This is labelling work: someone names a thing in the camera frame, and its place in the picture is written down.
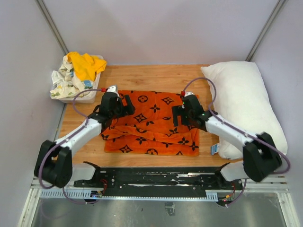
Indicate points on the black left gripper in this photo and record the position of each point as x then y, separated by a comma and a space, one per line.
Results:
128, 110

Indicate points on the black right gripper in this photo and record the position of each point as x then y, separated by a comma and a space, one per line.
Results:
179, 110

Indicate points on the orange patterned plush pillowcase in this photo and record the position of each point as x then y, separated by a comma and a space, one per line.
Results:
150, 130

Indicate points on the white pillow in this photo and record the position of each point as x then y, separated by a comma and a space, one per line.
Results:
242, 99

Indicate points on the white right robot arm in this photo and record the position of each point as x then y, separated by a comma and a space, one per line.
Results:
260, 156

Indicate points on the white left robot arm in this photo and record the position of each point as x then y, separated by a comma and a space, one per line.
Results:
54, 167

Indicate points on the blue pillow care tag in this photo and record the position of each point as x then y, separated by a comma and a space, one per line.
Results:
215, 149

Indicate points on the white plastic basket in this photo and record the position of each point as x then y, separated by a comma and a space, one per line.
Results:
86, 96

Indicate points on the yellow cloth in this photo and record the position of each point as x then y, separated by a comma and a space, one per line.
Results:
86, 66

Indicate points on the white printed cloth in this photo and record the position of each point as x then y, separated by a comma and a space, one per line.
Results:
65, 82

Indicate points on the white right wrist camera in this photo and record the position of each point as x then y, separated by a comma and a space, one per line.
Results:
187, 94

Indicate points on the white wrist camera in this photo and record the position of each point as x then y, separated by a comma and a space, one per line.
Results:
113, 89
187, 94

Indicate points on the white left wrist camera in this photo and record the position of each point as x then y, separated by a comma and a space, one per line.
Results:
113, 89

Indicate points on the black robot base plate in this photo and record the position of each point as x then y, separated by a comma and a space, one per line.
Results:
204, 178

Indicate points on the grey slotted cable duct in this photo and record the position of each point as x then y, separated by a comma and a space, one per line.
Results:
149, 193

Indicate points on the left aluminium frame post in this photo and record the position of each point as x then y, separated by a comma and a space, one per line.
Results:
61, 48

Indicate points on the aluminium frame post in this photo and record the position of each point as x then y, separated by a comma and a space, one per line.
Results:
265, 29
61, 48

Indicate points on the right aluminium frame post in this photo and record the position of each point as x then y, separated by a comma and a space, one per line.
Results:
265, 29

